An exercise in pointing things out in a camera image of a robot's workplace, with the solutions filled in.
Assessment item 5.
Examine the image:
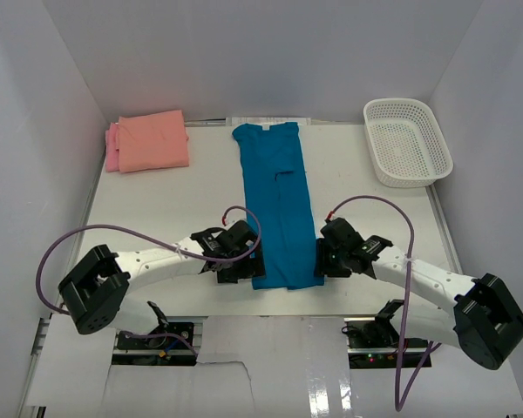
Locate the blue t shirt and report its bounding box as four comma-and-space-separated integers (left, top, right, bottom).
232, 122, 324, 290

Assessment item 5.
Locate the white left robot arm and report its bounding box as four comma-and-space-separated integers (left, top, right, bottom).
58, 220, 265, 347

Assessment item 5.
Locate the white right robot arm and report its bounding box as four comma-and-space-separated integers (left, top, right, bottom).
316, 218, 523, 370

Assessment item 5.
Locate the white perforated plastic basket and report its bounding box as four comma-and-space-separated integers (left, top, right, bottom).
363, 98, 453, 188

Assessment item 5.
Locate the white paper sheet at back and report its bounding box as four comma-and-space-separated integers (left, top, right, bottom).
226, 117, 311, 126

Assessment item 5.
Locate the folded salmon t shirt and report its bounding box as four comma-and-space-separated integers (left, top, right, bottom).
116, 110, 190, 173

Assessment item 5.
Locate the folded pink t shirt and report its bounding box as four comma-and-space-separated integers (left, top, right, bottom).
105, 123, 119, 172

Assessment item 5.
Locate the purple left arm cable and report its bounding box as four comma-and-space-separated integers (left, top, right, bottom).
35, 206, 263, 358

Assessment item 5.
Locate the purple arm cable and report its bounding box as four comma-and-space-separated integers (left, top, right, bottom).
35, 206, 263, 358
326, 194, 441, 412

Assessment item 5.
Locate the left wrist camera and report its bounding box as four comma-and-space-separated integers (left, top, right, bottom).
221, 210, 241, 228

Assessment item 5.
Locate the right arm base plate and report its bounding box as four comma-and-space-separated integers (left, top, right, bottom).
341, 317, 428, 370

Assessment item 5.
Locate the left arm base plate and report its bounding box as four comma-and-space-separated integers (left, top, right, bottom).
112, 320, 202, 367

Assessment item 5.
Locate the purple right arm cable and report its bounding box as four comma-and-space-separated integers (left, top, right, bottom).
326, 194, 441, 412

